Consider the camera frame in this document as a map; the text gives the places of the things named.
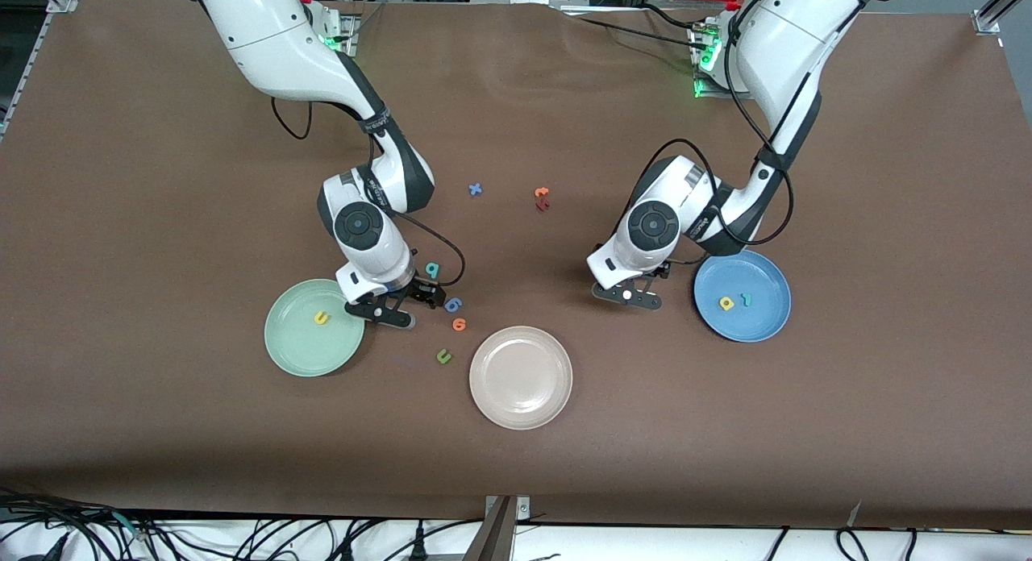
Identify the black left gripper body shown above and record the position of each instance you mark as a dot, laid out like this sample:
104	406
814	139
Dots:
663	271

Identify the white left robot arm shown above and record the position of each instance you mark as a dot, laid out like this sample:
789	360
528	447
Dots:
786	45

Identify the black power plug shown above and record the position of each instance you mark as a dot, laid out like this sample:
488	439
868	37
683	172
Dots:
418	541

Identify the small silver bracket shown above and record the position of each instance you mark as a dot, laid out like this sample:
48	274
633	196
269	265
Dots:
523	509

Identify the blue plate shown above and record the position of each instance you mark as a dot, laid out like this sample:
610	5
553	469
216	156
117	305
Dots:
750	319

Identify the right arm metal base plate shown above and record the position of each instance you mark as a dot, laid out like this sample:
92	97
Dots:
352	29

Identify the dark grey metal beam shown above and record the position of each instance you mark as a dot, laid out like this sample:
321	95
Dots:
493	537

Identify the green plate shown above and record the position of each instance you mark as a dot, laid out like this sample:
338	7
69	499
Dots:
310	347

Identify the beige plate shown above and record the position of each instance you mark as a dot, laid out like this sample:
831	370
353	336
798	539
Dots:
521	377

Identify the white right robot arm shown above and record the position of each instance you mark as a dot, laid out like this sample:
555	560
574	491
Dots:
274	37

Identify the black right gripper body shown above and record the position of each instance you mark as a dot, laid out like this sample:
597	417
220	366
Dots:
418	289

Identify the brown table cover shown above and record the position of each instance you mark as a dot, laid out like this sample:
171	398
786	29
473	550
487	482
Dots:
564	126

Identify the blue foam digit six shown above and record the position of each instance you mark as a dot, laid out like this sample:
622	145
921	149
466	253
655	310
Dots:
453	305

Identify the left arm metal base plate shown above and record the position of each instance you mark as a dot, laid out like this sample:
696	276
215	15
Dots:
709	93

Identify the white paper scrap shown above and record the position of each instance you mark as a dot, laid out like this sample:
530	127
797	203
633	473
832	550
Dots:
853	513

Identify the aluminium frame profile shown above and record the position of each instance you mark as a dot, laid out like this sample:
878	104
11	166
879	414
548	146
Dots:
63	2
988	19

